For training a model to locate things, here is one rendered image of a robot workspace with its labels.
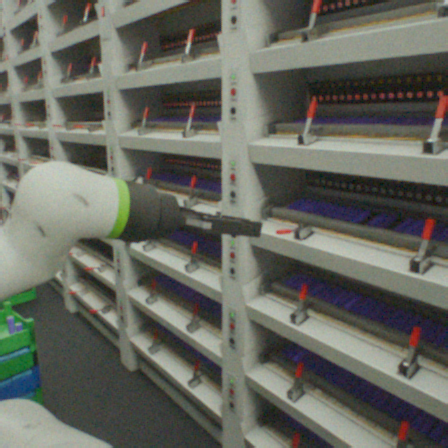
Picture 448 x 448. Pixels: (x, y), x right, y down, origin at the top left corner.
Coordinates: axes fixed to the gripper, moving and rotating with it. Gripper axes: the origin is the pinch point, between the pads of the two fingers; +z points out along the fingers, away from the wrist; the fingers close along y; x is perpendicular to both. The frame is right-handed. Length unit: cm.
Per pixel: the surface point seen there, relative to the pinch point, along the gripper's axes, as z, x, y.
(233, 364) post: 27, -40, -21
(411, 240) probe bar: 21.8, 4.0, 22.2
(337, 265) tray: 17.8, -4.0, 10.6
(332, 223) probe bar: 21.6, 3.8, 4.5
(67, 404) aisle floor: 9, -82, -81
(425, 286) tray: 17.1, -2.8, 28.7
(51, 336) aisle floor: 20, -79, -137
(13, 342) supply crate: -16, -52, -72
